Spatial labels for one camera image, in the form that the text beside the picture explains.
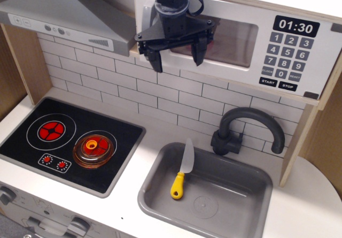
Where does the grey oven knob right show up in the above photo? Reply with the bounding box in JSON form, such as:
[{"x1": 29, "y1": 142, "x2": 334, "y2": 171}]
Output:
[{"x1": 67, "y1": 217, "x2": 91, "y2": 237}]

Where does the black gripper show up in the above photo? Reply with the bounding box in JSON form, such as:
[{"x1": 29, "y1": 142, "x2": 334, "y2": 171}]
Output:
[{"x1": 135, "y1": 10, "x2": 215, "y2": 73}]

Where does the yellow handled toy knife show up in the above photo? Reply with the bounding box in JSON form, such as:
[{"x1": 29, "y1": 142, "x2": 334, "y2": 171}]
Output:
[{"x1": 170, "y1": 138, "x2": 195, "y2": 199}]

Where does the red toy strawberry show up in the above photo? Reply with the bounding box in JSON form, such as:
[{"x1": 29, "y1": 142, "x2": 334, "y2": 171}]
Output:
[{"x1": 207, "y1": 40, "x2": 215, "y2": 51}]

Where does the wooden microwave cabinet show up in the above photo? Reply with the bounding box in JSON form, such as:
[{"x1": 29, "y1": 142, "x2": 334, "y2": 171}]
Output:
[{"x1": 129, "y1": 0, "x2": 342, "y2": 188}]

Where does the black cable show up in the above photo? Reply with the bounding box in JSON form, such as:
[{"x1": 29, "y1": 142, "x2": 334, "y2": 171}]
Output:
[{"x1": 186, "y1": 0, "x2": 205, "y2": 17}]

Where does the grey oven knob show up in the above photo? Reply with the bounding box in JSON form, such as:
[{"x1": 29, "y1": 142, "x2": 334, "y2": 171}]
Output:
[
  {"x1": 67, "y1": 217, "x2": 91, "y2": 237},
  {"x1": 0, "y1": 186, "x2": 16, "y2": 205}
]

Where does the grey oven door handle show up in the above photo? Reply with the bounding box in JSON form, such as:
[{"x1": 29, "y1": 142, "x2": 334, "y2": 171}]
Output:
[{"x1": 26, "y1": 217, "x2": 77, "y2": 238}]

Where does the grey range hood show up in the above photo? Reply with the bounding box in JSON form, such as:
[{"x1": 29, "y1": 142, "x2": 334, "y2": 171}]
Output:
[{"x1": 1, "y1": 0, "x2": 136, "y2": 56}]

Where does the white microwave door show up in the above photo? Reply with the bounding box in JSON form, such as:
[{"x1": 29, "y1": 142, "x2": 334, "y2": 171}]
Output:
[{"x1": 135, "y1": 0, "x2": 341, "y2": 100}]

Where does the black toy stovetop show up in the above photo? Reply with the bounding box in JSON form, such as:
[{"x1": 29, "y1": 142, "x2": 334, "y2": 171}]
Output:
[{"x1": 1, "y1": 98, "x2": 145, "y2": 198}]

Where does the orange transparent pot lid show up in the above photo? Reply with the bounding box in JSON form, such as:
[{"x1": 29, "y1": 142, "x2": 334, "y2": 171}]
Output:
[{"x1": 73, "y1": 134, "x2": 116, "y2": 169}]

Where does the grey oven knob left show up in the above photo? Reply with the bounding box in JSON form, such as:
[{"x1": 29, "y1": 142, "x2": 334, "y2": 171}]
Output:
[{"x1": 0, "y1": 186, "x2": 16, "y2": 205}]

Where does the grey sink basin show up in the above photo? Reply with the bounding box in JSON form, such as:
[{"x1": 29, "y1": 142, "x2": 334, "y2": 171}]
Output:
[{"x1": 138, "y1": 143, "x2": 273, "y2": 237}]

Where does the dark grey faucet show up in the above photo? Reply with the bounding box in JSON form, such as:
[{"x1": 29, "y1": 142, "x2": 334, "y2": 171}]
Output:
[{"x1": 210, "y1": 106, "x2": 285, "y2": 156}]

